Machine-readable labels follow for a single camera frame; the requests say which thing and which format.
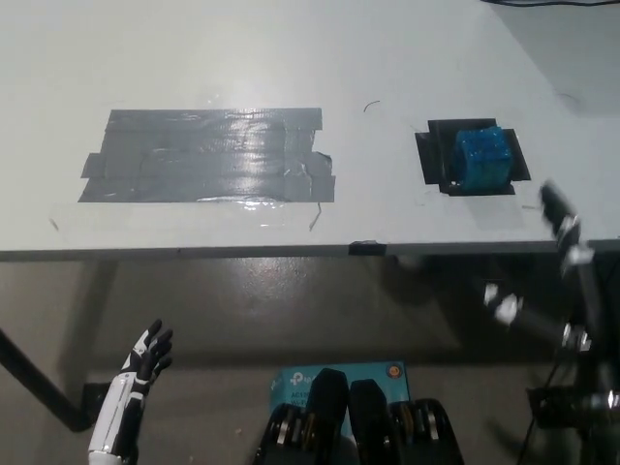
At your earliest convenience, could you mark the black tape square marker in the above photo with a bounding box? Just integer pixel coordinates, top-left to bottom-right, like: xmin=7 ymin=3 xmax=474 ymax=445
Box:
xmin=414 ymin=117 xmax=532 ymax=198

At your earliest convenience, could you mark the black table foot plate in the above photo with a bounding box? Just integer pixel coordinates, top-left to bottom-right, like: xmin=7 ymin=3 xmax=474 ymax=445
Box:
xmin=80 ymin=381 xmax=113 ymax=428
xmin=526 ymin=385 xmax=607 ymax=430

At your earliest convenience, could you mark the blue rubik's cube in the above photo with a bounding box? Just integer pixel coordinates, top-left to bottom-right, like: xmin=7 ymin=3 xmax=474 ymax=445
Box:
xmin=451 ymin=124 xmax=513 ymax=196

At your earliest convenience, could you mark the grey duct tape patch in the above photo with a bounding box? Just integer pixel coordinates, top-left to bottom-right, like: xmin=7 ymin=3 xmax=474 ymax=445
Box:
xmin=76 ymin=108 xmax=338 ymax=205

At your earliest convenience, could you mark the thin black cable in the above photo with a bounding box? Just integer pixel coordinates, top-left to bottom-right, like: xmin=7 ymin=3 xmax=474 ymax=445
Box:
xmin=525 ymin=357 xmax=563 ymax=447

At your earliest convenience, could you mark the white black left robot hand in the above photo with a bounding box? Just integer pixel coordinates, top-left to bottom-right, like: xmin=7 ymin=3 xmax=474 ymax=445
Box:
xmin=86 ymin=318 xmax=174 ymax=460

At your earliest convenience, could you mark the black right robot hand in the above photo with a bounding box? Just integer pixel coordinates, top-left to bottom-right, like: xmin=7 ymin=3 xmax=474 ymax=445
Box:
xmin=482 ymin=178 xmax=603 ymax=351

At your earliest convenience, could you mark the clear tape strip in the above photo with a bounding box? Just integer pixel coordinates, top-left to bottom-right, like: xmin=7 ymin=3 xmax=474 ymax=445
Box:
xmin=46 ymin=197 xmax=324 ymax=233

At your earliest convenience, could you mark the teal tp-link router box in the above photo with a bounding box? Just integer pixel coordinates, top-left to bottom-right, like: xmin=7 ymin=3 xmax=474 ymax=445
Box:
xmin=268 ymin=358 xmax=414 ymax=414

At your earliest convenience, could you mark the small black tape piece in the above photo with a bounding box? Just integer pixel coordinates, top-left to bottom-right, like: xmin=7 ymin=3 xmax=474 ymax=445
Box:
xmin=348 ymin=238 xmax=388 ymax=258

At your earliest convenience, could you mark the black slanted table leg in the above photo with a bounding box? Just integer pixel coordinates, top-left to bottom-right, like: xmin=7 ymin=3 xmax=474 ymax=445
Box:
xmin=0 ymin=327 xmax=94 ymax=433

